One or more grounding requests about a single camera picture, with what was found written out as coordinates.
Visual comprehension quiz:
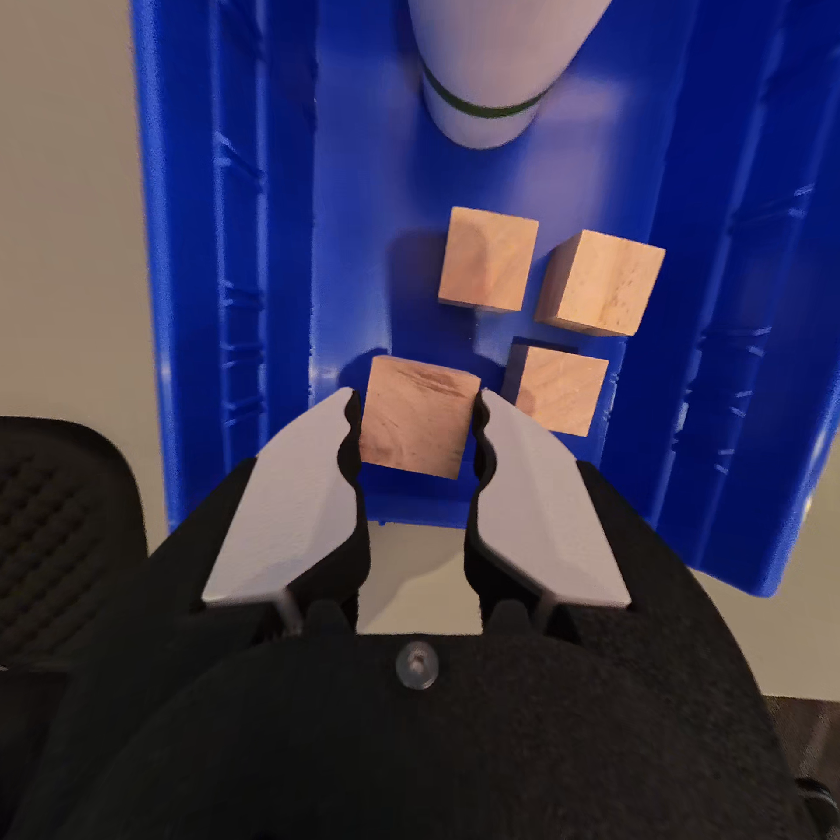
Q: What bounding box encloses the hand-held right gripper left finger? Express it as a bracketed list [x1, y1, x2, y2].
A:
[200, 387, 371, 637]

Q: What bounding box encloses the blue plastic bin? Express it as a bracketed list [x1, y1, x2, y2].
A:
[129, 0, 840, 599]

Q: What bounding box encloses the black mesh pad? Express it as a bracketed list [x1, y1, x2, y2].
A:
[0, 415, 148, 670]

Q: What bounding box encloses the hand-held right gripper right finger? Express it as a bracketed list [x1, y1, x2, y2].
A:
[464, 388, 633, 634]

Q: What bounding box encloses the white paper cup green band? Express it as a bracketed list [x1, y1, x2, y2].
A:
[406, 0, 614, 152]

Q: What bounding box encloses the wooden cube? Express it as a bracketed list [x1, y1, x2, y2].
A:
[535, 230, 667, 337]
[437, 206, 540, 314]
[357, 356, 482, 481]
[504, 341, 610, 437]

